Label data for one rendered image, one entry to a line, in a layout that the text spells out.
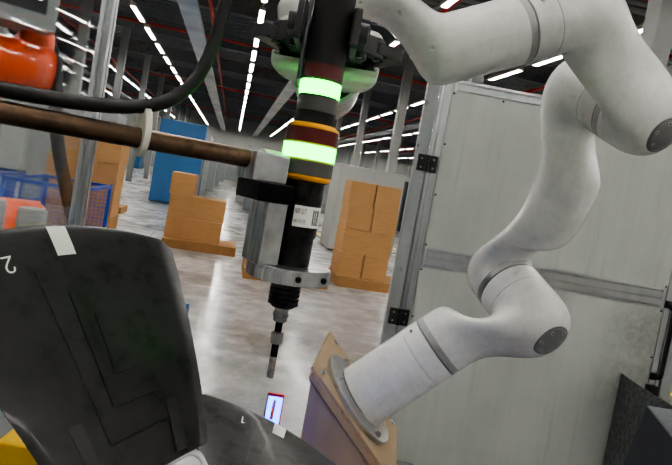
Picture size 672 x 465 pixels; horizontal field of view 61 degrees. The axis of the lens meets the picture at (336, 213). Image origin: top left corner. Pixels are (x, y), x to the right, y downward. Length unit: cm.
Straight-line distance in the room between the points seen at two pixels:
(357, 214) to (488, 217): 626
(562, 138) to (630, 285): 168
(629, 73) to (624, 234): 174
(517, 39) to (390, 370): 62
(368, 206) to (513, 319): 759
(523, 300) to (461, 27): 51
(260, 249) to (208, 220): 922
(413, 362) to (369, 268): 765
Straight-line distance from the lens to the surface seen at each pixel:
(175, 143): 41
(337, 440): 108
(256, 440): 73
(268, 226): 44
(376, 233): 865
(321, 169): 45
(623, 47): 87
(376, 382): 109
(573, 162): 97
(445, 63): 73
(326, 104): 46
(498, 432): 258
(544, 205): 98
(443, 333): 107
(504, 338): 104
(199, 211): 965
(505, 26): 76
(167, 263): 59
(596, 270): 253
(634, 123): 87
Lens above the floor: 151
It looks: 3 degrees down
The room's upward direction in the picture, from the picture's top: 10 degrees clockwise
